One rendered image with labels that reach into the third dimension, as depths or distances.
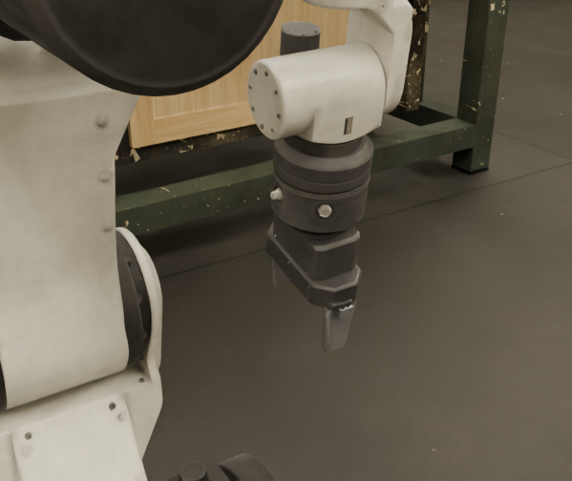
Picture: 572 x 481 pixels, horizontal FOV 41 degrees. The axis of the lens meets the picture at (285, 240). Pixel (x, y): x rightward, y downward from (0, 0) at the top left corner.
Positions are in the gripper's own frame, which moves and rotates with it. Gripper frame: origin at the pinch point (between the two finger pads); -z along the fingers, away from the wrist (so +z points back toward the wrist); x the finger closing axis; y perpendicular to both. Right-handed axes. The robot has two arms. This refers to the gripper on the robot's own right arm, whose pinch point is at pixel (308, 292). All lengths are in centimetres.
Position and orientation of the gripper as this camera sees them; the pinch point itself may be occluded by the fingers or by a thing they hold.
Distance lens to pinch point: 78.4
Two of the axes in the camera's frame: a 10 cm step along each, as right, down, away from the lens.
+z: 0.6, -7.9, -6.1
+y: -8.7, 2.6, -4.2
